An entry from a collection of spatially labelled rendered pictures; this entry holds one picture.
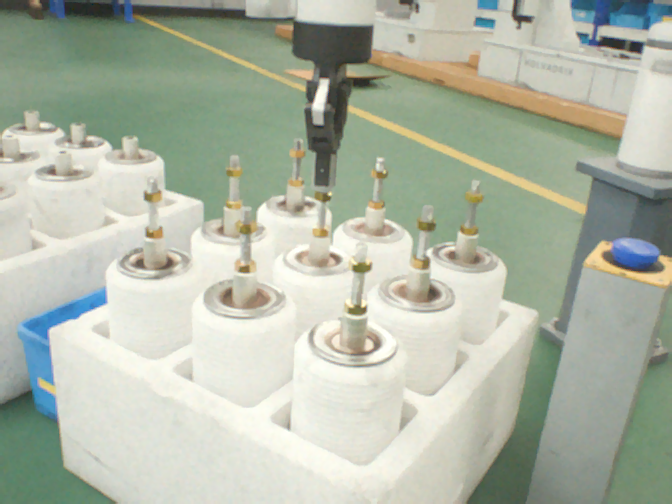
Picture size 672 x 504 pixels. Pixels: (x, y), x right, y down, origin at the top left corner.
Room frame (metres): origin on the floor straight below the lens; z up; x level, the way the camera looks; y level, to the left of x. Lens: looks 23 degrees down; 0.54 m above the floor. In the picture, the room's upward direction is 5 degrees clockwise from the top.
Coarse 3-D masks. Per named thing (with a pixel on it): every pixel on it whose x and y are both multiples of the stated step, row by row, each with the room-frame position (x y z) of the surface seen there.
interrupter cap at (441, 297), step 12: (396, 276) 0.61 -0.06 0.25; (384, 288) 0.58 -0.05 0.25; (396, 288) 0.58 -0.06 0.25; (432, 288) 0.59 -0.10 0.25; (444, 288) 0.59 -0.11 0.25; (384, 300) 0.56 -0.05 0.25; (396, 300) 0.56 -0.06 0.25; (408, 300) 0.56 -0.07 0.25; (420, 300) 0.57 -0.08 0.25; (432, 300) 0.56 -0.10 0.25; (444, 300) 0.56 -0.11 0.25; (420, 312) 0.54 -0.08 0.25; (432, 312) 0.54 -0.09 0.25
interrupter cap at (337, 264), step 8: (296, 248) 0.66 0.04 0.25; (304, 248) 0.66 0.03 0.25; (336, 248) 0.67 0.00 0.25; (288, 256) 0.64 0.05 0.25; (296, 256) 0.64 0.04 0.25; (304, 256) 0.65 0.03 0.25; (336, 256) 0.65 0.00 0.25; (344, 256) 0.65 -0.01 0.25; (288, 264) 0.62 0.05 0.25; (296, 264) 0.62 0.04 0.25; (304, 264) 0.62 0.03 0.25; (312, 264) 0.63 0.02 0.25; (328, 264) 0.63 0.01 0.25; (336, 264) 0.63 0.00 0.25; (344, 264) 0.63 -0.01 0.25; (304, 272) 0.60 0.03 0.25; (312, 272) 0.60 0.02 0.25; (320, 272) 0.60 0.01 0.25; (328, 272) 0.60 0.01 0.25; (336, 272) 0.61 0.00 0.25; (344, 272) 0.61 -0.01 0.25
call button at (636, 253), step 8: (616, 240) 0.56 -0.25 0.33; (624, 240) 0.56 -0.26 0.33; (632, 240) 0.56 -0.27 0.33; (640, 240) 0.57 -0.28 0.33; (616, 248) 0.55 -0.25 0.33; (624, 248) 0.54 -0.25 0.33; (632, 248) 0.54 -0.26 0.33; (640, 248) 0.54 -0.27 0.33; (648, 248) 0.55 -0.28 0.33; (656, 248) 0.55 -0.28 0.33; (616, 256) 0.55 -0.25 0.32; (624, 256) 0.54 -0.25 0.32; (632, 256) 0.53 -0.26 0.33; (640, 256) 0.53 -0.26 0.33; (648, 256) 0.53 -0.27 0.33; (656, 256) 0.54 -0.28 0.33; (624, 264) 0.54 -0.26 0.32; (632, 264) 0.54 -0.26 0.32; (640, 264) 0.54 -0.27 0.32; (648, 264) 0.54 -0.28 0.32
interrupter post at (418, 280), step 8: (408, 272) 0.58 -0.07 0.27; (416, 272) 0.57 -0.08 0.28; (424, 272) 0.57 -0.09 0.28; (408, 280) 0.57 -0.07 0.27; (416, 280) 0.57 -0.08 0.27; (424, 280) 0.57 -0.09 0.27; (408, 288) 0.57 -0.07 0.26; (416, 288) 0.57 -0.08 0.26; (424, 288) 0.57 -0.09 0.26; (408, 296) 0.57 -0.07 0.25; (416, 296) 0.57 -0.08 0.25; (424, 296) 0.57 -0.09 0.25
